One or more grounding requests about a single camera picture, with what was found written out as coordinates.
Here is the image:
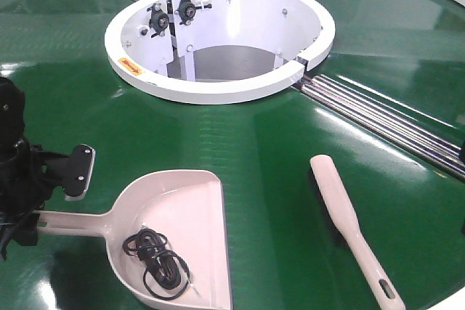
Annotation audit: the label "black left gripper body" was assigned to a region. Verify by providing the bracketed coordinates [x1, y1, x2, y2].
[1, 144, 69, 259]

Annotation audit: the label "beige plastic dustpan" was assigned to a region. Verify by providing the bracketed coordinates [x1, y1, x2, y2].
[38, 169, 233, 309]

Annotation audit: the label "black cable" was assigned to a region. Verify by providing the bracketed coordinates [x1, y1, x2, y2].
[122, 227, 192, 301]

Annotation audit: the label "beige hand brush black bristles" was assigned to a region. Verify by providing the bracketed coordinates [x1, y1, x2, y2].
[310, 155, 406, 309]

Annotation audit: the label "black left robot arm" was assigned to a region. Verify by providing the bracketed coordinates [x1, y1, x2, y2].
[1, 77, 68, 261]

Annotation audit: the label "orange arrow sticker front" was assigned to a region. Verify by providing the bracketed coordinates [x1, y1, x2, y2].
[118, 57, 144, 76]

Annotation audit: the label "chrome rollers right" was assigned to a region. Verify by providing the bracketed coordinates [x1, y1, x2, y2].
[296, 75, 464, 181]

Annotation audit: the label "left black bearing mount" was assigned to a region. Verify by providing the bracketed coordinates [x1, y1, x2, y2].
[147, 3, 170, 38]

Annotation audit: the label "black bearing mount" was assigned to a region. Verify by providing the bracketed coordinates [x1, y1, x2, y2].
[147, 3, 170, 38]
[173, 0, 213, 25]

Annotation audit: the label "white inner conveyor ring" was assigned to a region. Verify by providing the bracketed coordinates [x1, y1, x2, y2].
[104, 0, 336, 105]

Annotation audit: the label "right black bearing mount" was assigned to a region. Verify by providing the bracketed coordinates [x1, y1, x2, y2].
[173, 0, 213, 25]

